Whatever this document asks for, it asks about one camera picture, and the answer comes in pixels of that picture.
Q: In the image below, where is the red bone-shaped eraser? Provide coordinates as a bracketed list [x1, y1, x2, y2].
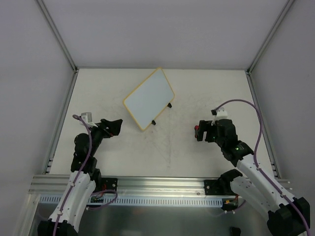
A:
[194, 125, 199, 140]

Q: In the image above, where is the yellow framed whiteboard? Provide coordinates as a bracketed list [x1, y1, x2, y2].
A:
[123, 67, 175, 131]

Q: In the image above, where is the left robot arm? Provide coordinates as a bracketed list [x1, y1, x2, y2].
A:
[37, 115, 123, 236]

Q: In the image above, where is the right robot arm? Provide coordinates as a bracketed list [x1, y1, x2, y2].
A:
[194, 119, 311, 236]

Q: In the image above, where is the black object at bottom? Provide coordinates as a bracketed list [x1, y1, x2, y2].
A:
[230, 227, 241, 236]

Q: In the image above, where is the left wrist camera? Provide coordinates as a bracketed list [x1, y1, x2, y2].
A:
[80, 112, 95, 127]

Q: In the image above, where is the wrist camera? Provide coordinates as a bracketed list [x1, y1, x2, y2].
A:
[211, 107, 228, 123]
[80, 112, 95, 127]

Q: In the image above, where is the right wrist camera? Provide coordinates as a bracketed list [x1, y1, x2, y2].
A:
[211, 107, 228, 123]

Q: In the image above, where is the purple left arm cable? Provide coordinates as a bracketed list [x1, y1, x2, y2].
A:
[36, 114, 118, 236]

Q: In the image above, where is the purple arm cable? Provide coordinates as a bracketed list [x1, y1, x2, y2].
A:
[209, 99, 311, 236]
[36, 114, 118, 236]

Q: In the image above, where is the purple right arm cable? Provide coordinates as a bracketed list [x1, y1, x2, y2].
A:
[209, 99, 311, 236]

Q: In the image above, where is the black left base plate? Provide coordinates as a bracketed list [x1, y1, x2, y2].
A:
[94, 177, 118, 192]

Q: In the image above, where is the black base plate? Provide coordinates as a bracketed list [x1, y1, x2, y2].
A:
[204, 179, 236, 196]
[94, 177, 118, 192]

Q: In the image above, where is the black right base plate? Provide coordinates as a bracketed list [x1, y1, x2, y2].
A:
[204, 179, 236, 196]

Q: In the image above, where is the left aluminium frame post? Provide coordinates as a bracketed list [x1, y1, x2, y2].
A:
[35, 0, 77, 72]

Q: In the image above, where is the aluminium frame post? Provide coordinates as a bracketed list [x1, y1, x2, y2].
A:
[35, 0, 77, 72]
[247, 0, 295, 75]

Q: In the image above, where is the aluminium mounting rail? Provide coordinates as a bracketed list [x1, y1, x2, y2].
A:
[28, 174, 295, 197]

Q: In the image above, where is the white slotted cable duct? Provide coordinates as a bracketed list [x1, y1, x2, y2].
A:
[39, 194, 223, 208]

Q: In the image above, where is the right aluminium frame post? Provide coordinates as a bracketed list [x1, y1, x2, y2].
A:
[247, 0, 295, 75]

